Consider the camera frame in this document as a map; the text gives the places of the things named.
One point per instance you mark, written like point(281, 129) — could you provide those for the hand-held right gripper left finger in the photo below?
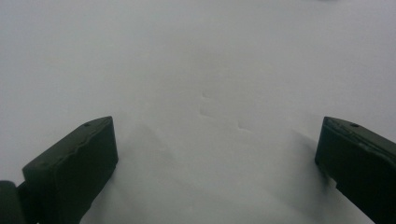
point(71, 168)

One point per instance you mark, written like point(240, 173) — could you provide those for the white table mat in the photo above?
point(199, 62)

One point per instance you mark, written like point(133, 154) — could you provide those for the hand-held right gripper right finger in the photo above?
point(364, 165)

